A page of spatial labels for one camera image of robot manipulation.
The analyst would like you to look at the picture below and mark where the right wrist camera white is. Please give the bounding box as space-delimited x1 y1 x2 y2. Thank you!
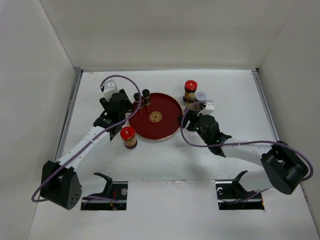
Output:
199 100 215 116

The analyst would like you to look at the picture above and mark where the left metal rail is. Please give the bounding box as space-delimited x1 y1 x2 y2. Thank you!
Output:
50 67 84 162

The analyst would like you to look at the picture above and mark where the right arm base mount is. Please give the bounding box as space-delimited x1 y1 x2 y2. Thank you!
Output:
215 170 265 211

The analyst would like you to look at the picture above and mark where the right metal rail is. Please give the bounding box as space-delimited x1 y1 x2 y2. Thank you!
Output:
251 68 280 141

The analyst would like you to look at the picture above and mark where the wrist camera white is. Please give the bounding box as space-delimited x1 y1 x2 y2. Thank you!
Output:
199 100 215 116
100 79 119 101

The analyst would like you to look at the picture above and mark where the red round tray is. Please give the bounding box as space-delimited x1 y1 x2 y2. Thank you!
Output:
128 92 183 141

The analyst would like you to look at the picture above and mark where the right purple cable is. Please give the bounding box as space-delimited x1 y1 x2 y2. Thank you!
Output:
179 100 314 180

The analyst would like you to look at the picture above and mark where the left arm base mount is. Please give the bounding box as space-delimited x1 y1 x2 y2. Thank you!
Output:
80 172 129 211

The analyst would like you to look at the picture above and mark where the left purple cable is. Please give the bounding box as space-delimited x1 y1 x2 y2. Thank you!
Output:
31 74 141 203

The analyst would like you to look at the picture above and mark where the white lid sauce jar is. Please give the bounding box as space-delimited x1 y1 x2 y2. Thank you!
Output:
195 91 207 102

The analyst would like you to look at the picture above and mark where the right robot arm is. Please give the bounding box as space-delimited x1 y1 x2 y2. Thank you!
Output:
178 110 314 198

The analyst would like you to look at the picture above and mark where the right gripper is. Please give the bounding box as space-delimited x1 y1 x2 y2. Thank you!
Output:
177 109 210 144

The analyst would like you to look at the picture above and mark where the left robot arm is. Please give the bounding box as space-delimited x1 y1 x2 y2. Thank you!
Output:
39 89 133 210

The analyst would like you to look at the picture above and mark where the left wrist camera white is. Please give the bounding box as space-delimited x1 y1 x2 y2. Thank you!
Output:
100 79 119 101

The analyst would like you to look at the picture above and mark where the metal rail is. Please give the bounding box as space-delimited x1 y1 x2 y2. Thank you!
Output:
50 67 84 162
251 68 280 141

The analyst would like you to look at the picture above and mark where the yellow label brown bottle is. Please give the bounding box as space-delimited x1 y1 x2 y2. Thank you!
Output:
184 92 195 112

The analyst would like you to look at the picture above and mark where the black cap spice bottle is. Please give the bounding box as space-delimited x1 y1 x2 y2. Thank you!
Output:
133 92 144 110
142 89 151 106

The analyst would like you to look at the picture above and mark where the red lid jar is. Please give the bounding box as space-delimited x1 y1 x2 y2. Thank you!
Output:
120 126 138 149
183 79 198 103

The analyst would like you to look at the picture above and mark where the purple cable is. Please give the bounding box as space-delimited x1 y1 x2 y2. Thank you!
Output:
179 100 314 180
31 74 141 203

